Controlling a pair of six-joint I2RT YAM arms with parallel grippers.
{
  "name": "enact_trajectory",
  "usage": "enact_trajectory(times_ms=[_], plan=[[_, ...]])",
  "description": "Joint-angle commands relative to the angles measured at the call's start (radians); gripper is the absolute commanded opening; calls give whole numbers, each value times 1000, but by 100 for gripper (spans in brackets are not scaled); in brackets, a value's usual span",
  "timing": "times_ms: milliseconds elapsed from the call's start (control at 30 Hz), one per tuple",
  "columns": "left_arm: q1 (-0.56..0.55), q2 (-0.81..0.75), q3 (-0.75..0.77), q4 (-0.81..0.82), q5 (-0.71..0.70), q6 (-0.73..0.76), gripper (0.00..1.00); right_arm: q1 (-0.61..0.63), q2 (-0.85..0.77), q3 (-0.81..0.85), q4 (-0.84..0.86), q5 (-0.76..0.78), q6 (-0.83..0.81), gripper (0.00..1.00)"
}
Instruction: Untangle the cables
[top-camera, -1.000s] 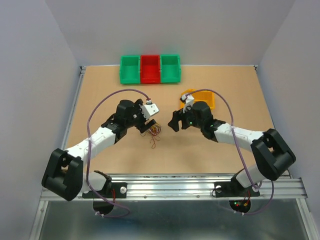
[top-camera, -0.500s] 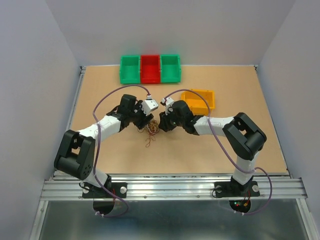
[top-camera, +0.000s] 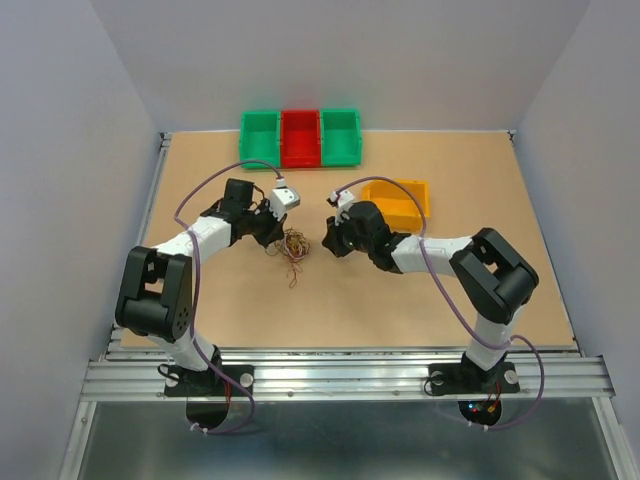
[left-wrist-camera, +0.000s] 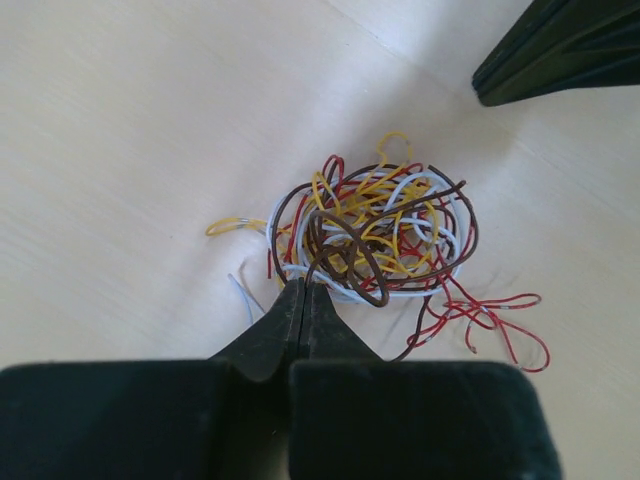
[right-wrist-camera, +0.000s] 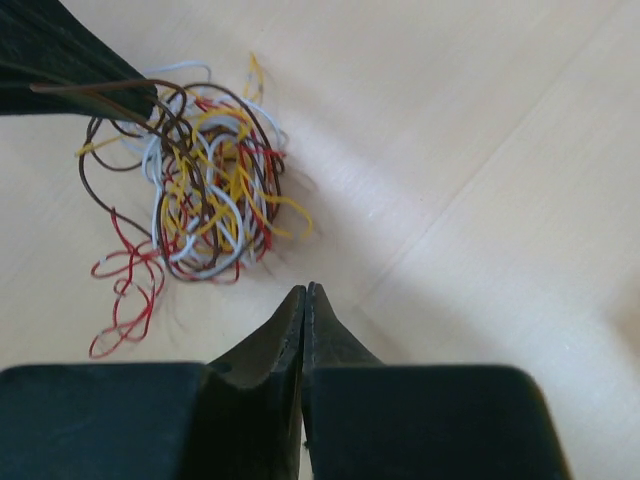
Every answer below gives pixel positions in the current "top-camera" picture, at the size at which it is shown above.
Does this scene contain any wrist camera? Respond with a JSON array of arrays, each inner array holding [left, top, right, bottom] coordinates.
[[268, 187, 301, 220], [327, 189, 355, 225]]

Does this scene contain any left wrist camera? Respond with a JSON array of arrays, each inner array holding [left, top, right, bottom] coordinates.
[[268, 187, 301, 220]]

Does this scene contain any red plastic bin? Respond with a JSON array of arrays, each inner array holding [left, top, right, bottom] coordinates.
[[280, 110, 321, 169]]

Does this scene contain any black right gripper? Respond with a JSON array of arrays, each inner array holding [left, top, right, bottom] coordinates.
[[319, 210, 373, 257]]

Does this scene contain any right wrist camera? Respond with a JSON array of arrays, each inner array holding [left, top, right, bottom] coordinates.
[[327, 189, 355, 225]]

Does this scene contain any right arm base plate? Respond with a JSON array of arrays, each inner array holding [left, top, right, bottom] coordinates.
[[423, 361, 520, 396]]

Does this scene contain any yellow plastic bin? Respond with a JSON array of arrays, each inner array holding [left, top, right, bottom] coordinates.
[[361, 179, 430, 234]]

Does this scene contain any green plastic bin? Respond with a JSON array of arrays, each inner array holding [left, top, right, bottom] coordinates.
[[320, 109, 362, 168], [238, 110, 281, 168]]

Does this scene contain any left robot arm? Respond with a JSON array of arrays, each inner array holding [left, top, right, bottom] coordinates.
[[115, 178, 300, 396]]

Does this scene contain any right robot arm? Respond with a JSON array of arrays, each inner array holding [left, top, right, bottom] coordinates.
[[322, 195, 539, 390]]

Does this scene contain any right green plastic bin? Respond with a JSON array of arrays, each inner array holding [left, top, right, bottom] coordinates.
[[320, 109, 362, 168]]

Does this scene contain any left green plastic bin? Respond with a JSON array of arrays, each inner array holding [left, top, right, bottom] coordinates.
[[238, 110, 281, 168]]

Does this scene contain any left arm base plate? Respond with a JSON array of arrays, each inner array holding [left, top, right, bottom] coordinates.
[[157, 363, 254, 398]]

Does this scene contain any aluminium rail frame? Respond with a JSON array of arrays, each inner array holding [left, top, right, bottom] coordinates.
[[61, 131, 639, 479]]

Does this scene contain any wire bundle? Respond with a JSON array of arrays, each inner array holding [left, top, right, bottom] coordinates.
[[264, 228, 311, 290]]

